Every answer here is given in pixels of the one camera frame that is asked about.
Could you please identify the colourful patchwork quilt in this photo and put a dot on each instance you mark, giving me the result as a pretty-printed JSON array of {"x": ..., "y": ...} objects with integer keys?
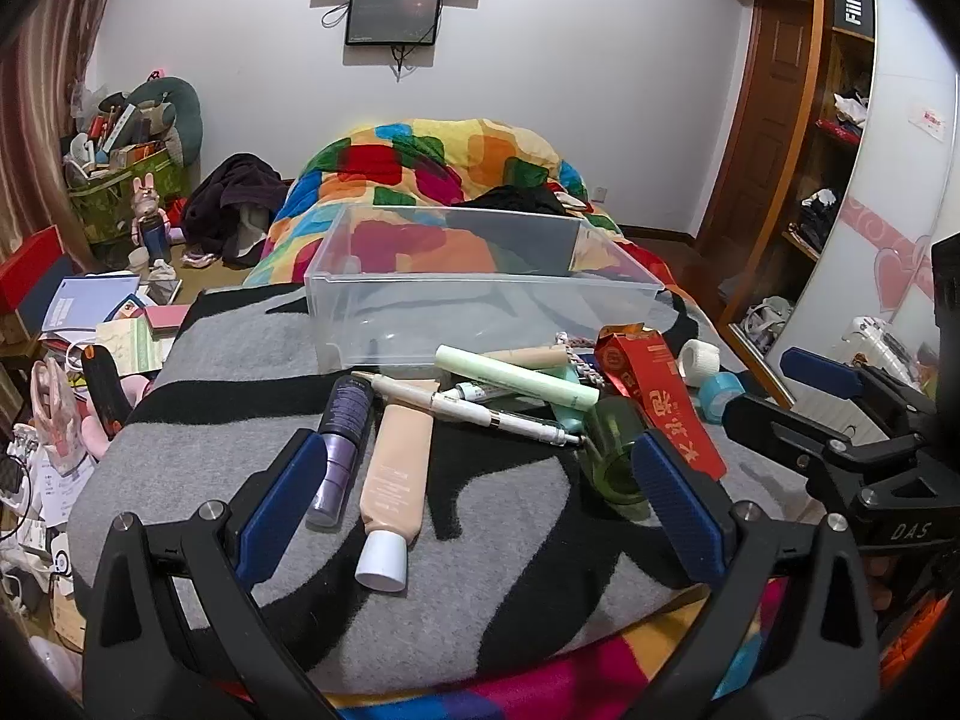
[{"x": 450, "y": 157}]

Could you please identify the clear plastic storage bin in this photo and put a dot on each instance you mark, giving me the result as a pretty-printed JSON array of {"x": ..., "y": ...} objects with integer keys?
[{"x": 480, "y": 315}]

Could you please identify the small white green tube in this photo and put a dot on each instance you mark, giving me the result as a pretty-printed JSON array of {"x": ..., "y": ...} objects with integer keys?
[{"x": 480, "y": 391}]

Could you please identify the purple cosmetic bottle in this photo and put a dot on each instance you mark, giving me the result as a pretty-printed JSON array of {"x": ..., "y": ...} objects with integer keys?
[{"x": 337, "y": 457}]

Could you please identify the blue thermos bottle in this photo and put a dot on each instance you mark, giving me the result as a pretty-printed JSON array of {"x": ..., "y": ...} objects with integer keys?
[{"x": 156, "y": 236}]

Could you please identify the red ribbon packet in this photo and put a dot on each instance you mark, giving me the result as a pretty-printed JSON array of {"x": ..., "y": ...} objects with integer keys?
[{"x": 652, "y": 382}]

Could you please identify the wooden door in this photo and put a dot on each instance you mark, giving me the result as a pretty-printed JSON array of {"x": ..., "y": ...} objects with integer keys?
[{"x": 765, "y": 105}]

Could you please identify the white suitcase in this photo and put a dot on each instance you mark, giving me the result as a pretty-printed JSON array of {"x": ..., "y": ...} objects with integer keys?
[{"x": 885, "y": 349}]

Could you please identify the green storage box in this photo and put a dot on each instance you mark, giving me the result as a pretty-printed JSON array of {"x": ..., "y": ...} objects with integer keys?
[{"x": 112, "y": 199}]

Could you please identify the person's right hand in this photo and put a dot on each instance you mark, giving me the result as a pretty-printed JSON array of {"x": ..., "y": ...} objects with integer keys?
[{"x": 879, "y": 581}]

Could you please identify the pink notepad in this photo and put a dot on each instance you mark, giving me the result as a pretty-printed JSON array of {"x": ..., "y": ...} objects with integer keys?
[{"x": 165, "y": 319}]

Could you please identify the black sign box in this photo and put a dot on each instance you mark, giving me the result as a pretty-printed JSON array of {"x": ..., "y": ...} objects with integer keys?
[{"x": 853, "y": 9}]

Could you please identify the pink rabbit toy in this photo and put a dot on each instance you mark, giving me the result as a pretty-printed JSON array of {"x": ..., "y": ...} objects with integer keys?
[{"x": 148, "y": 202}]

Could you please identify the striped curtain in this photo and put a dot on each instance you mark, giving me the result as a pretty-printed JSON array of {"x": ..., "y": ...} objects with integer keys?
[{"x": 45, "y": 90}]

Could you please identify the grey bag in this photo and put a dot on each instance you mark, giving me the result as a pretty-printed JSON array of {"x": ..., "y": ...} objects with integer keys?
[{"x": 766, "y": 324}]

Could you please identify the white pen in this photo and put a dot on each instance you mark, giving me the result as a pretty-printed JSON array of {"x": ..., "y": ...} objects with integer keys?
[{"x": 465, "y": 411}]

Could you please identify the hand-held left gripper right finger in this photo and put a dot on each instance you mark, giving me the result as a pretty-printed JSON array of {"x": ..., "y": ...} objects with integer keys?
[{"x": 675, "y": 510}]

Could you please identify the grey black patterned blanket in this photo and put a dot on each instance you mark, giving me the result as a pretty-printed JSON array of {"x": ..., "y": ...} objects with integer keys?
[{"x": 487, "y": 577}]

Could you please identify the beige concealer stick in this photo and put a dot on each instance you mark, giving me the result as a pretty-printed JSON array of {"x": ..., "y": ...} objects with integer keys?
[{"x": 525, "y": 356}]

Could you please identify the white tape roll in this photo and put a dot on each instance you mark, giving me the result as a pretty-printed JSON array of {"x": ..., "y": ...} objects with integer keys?
[{"x": 697, "y": 360}]

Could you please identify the beige tube with white cap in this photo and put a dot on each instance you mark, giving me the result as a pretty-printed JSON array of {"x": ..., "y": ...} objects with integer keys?
[{"x": 394, "y": 480}]

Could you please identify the red box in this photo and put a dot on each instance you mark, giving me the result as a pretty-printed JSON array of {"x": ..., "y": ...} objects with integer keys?
[{"x": 30, "y": 270}]

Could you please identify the light green tube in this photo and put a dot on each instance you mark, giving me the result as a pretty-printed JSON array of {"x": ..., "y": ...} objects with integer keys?
[{"x": 517, "y": 379}]

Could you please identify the blue tape roll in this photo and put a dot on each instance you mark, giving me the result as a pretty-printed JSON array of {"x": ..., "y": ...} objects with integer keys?
[{"x": 720, "y": 394}]

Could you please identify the black cloth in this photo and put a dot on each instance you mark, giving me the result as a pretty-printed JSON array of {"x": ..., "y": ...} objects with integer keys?
[{"x": 517, "y": 201}]

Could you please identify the blue notebook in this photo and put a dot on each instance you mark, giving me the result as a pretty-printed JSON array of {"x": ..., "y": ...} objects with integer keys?
[{"x": 90, "y": 300}]

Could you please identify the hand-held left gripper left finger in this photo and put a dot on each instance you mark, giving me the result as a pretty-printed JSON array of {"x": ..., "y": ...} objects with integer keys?
[{"x": 285, "y": 499}]

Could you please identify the black orange tool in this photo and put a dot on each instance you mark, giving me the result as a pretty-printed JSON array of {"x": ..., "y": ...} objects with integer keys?
[{"x": 105, "y": 390}]

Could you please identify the grey green neck pillow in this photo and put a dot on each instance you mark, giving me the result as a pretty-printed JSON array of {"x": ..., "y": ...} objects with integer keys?
[{"x": 184, "y": 109}]

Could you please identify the white wardrobe sliding door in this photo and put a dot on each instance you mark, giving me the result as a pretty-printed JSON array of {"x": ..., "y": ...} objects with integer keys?
[{"x": 885, "y": 165}]

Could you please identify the dark clothes pile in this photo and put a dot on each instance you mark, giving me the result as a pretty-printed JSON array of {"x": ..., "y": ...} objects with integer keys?
[{"x": 232, "y": 202}]

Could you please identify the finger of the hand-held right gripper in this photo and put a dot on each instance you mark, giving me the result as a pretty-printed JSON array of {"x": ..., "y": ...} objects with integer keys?
[
  {"x": 817, "y": 373},
  {"x": 780, "y": 427}
]

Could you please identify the pale green booklet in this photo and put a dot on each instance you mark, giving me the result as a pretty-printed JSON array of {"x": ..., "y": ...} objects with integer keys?
[{"x": 135, "y": 349}]

